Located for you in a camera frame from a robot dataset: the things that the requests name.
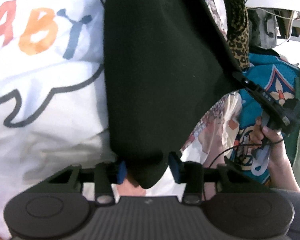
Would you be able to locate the black knit garment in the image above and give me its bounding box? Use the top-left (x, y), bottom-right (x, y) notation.
top-left (104, 0), bottom-right (242, 189)

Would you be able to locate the person's right hand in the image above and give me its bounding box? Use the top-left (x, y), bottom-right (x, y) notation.
top-left (249, 116), bottom-right (300, 192)

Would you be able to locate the teal patterned garment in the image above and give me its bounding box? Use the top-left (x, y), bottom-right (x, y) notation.
top-left (230, 53), bottom-right (300, 192)

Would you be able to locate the floral patterned cloth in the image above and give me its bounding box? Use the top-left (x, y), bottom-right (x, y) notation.
top-left (181, 0), bottom-right (242, 168)

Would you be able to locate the white cartoon print bedsheet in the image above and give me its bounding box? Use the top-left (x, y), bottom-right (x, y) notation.
top-left (0, 0), bottom-right (116, 239)

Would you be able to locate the leopard print garment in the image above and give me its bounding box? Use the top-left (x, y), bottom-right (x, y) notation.
top-left (224, 0), bottom-right (250, 69)

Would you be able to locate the thin black cable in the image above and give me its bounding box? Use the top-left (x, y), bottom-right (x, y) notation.
top-left (207, 132), bottom-right (285, 170)

